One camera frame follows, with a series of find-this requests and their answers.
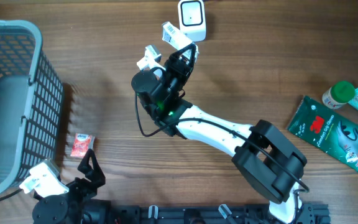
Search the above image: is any white small packet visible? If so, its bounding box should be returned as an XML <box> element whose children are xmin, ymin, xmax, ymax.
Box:
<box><xmin>162</xmin><ymin>21</ymin><xmax>193</xmax><ymax>50</ymax></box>

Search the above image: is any green gloves package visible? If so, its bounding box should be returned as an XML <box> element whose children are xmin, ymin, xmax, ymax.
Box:
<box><xmin>287</xmin><ymin>96</ymin><xmax>358</xmax><ymax>171</ymax></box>

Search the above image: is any red tissue pack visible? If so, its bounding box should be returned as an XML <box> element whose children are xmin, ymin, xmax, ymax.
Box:
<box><xmin>70</xmin><ymin>133</ymin><xmax>95</xmax><ymax>158</ymax></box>

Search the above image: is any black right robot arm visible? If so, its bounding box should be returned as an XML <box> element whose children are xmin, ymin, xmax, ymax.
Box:
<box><xmin>131</xmin><ymin>43</ymin><xmax>309</xmax><ymax>223</ymax></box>

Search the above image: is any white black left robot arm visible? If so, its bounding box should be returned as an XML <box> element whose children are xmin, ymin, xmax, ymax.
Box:
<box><xmin>32</xmin><ymin>149</ymin><xmax>111</xmax><ymax>223</ymax></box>

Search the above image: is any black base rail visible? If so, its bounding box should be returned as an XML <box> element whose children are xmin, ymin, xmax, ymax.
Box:
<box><xmin>108</xmin><ymin>203</ymin><xmax>331</xmax><ymax>224</ymax></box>

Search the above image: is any white barcode scanner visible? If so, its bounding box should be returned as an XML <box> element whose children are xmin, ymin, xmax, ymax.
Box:
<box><xmin>178</xmin><ymin>0</ymin><xmax>206</xmax><ymax>42</ymax></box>

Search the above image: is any green lid Knorr jar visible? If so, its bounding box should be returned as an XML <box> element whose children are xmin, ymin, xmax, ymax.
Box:
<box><xmin>322</xmin><ymin>81</ymin><xmax>356</xmax><ymax>110</ymax></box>

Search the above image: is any grey plastic basket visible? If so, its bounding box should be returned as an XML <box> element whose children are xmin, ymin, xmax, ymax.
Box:
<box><xmin>0</xmin><ymin>20</ymin><xmax>64</xmax><ymax>194</ymax></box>

